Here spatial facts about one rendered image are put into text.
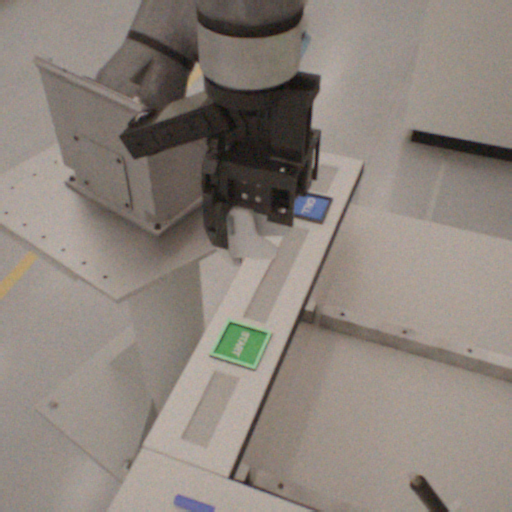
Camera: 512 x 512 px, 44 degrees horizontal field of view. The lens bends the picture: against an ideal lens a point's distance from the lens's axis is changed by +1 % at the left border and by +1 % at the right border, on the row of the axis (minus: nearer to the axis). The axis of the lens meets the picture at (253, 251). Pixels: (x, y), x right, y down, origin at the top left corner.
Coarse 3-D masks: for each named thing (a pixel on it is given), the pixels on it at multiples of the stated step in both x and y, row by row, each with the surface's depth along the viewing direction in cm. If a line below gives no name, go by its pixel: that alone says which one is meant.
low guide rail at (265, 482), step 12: (264, 480) 72; (276, 480) 72; (264, 492) 72; (276, 492) 71; (288, 492) 71; (300, 492) 71; (312, 492) 71; (300, 504) 70; (312, 504) 70; (324, 504) 70; (336, 504) 70; (348, 504) 70
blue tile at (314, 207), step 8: (296, 200) 90; (304, 200) 90; (312, 200) 90; (320, 200) 90; (328, 200) 90; (296, 208) 89; (304, 208) 89; (312, 208) 89; (320, 208) 89; (312, 216) 87; (320, 216) 87
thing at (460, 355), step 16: (320, 320) 91; (336, 320) 89; (352, 320) 89; (368, 320) 89; (368, 336) 89; (384, 336) 88; (400, 336) 87; (416, 336) 87; (432, 336) 87; (416, 352) 88; (432, 352) 86; (448, 352) 85; (464, 352) 85; (480, 352) 85; (464, 368) 86; (480, 368) 85; (496, 368) 84
